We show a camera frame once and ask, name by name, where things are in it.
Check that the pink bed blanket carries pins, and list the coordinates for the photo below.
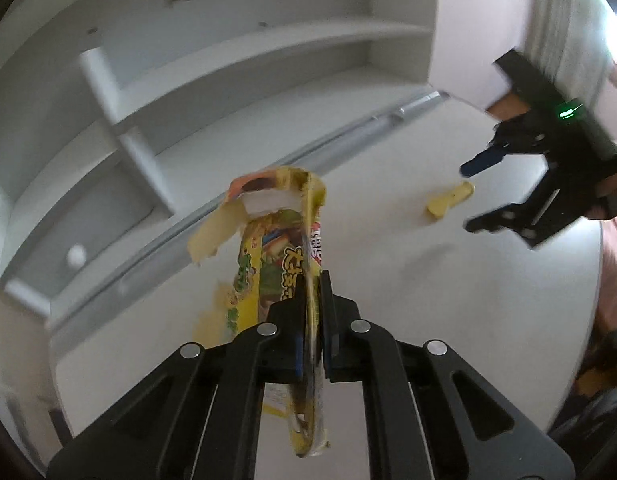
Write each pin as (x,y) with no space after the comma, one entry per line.
(606,316)

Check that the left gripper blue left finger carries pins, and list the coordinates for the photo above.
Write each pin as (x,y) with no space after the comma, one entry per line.
(197,414)

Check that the white grey desk hutch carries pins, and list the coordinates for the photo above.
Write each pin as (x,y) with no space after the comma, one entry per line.
(182,94)

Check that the grey striped curtain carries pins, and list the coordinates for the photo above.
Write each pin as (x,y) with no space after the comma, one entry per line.
(574,43)

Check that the person's right hand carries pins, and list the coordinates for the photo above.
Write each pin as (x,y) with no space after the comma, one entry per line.
(606,206)

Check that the yellow snack box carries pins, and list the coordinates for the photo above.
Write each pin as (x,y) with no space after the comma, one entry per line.
(276,215)

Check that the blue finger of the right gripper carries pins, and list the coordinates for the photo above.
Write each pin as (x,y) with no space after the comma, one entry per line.
(482,161)
(509,217)

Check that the yellow flat plastic piece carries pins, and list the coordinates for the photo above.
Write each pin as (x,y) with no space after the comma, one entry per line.
(439,205)

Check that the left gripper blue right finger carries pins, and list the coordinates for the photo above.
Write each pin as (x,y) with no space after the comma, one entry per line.
(429,413)

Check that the grey drawer with white knob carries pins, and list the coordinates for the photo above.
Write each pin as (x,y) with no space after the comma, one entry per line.
(110,207)

